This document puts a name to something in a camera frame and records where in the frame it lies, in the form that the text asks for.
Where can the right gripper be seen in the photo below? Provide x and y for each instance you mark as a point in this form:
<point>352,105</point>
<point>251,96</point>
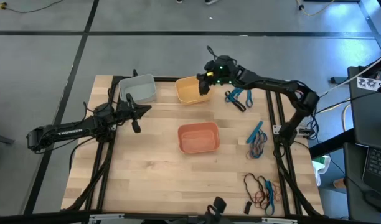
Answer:
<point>218,71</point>

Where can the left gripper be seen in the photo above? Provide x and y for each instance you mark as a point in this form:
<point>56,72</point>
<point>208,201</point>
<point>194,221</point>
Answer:
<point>126,112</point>

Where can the wide black rubber band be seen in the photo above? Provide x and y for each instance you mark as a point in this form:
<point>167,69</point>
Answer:
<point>239,105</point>

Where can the thin black rubber band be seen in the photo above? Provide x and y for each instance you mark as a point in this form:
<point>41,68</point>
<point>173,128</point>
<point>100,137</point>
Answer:
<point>246,175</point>

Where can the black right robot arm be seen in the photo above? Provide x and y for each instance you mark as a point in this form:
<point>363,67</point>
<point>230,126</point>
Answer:
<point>271,84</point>

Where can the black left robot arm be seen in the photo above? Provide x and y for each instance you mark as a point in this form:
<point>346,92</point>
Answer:
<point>69,131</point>

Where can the grey plastic basket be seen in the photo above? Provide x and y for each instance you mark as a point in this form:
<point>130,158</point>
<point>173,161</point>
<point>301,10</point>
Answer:
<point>143,87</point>

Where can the yellow plastic basket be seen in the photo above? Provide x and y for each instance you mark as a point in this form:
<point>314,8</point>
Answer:
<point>187,91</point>

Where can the orange plastic basket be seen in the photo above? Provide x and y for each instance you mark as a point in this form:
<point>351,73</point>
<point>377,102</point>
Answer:
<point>198,140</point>

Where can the black desk foot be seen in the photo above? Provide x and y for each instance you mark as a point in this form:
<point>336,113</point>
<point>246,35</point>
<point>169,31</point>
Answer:
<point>338,80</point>

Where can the black desk bar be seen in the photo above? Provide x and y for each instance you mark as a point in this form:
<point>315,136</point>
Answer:
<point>330,144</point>

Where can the small black strip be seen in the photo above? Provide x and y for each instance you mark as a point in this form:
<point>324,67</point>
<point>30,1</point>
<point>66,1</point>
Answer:
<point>248,208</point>

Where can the white and green plastic object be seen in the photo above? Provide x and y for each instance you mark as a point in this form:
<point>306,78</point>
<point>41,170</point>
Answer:
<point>319,169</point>

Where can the grey stand foot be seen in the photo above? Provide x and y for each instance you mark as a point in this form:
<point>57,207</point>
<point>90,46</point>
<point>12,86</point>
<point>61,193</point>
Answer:
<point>2,138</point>

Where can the black stand beam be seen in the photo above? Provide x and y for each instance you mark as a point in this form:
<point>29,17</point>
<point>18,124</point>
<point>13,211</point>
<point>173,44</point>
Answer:
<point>38,218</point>

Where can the white patterned sticker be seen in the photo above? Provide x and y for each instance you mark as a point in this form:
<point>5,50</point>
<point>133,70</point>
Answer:
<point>369,84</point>

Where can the black desk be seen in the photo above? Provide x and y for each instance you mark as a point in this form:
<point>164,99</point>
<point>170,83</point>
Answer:
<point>365,118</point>

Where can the small tan object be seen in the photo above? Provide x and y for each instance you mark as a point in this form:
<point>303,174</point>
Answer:
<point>340,183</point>

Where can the dark grey laptop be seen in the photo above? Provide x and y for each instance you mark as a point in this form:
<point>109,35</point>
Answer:
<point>378,165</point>

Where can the black computer mouse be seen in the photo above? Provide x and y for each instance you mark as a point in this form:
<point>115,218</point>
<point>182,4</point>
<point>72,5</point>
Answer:
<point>377,200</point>

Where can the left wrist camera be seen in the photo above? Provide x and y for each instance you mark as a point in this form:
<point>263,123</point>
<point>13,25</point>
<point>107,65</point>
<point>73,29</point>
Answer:
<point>136,127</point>

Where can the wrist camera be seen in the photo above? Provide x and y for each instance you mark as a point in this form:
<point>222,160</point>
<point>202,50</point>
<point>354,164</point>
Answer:
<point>204,87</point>
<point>136,127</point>

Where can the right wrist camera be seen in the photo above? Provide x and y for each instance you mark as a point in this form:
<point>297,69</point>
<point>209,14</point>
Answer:
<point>204,87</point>

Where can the black frame clamp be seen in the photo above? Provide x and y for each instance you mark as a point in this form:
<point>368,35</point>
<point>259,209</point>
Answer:
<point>135,73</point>

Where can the black aluminium table frame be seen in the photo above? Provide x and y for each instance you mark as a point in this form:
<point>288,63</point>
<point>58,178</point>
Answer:
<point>269,109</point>

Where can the silver metal bracket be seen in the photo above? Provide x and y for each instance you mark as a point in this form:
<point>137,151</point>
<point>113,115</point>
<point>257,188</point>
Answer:
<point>106,216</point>
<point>280,221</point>

